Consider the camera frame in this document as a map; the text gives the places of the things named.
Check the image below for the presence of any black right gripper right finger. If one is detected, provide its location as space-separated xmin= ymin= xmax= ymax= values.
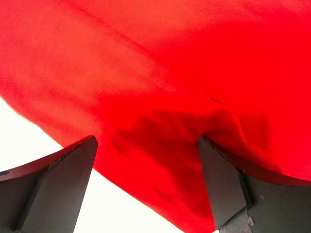
xmin=198 ymin=137 xmax=311 ymax=233

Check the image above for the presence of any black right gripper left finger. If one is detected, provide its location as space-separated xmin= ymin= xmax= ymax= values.
xmin=0 ymin=135 xmax=98 ymax=233

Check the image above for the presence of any red t shirt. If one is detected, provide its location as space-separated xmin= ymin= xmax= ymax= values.
xmin=0 ymin=0 xmax=311 ymax=233

